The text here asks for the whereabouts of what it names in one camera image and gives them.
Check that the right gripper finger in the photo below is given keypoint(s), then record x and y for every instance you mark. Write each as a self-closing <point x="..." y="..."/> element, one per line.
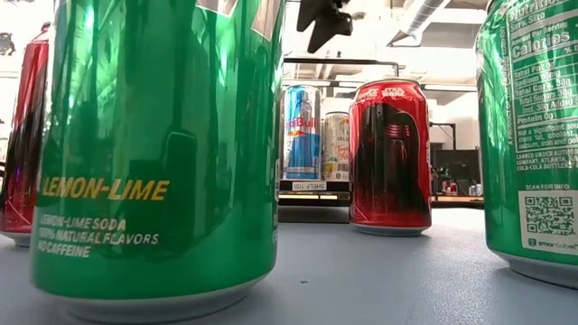
<point x="329" y="31"/>
<point x="316" y="11"/>

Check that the blue silver Red Bull can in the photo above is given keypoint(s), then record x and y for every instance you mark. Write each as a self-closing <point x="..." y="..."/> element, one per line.
<point x="301" y="144"/>
<point x="281" y="135"/>

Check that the white Celsius tropical can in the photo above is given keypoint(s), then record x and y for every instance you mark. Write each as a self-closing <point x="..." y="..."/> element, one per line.
<point x="335" y="149"/>

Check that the red Coca-Cola can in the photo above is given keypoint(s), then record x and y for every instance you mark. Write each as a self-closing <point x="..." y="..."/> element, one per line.
<point x="390" y="158"/>
<point x="25" y="135"/>

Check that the green Sprite can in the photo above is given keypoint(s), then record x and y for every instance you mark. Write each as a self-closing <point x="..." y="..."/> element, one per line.
<point x="153" y="135"/>
<point x="533" y="135"/>

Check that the wooden shelf with black rails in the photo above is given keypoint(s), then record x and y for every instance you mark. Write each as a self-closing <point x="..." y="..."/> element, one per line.
<point x="289" y="186"/>

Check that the distant black equipment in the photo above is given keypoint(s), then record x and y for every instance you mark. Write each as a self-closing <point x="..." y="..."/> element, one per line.
<point x="440" y="180"/>

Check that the distant red object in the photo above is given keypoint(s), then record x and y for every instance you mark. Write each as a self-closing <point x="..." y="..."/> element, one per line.
<point x="450" y="188"/>

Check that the blue table mat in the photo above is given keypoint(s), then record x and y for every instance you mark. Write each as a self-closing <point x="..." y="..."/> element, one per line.
<point x="384" y="280"/>

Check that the black ceiling-hung device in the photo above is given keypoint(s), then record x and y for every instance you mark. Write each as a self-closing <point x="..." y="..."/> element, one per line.
<point x="6" y="44"/>

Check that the silver ceiling duct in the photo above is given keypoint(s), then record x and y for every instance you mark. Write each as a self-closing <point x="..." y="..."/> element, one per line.
<point x="420" y="20"/>

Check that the black background frame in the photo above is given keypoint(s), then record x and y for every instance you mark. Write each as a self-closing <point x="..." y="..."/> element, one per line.
<point x="444" y="124"/>

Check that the black metal table frame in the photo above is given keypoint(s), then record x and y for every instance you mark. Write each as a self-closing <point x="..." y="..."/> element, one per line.
<point x="460" y="204"/>

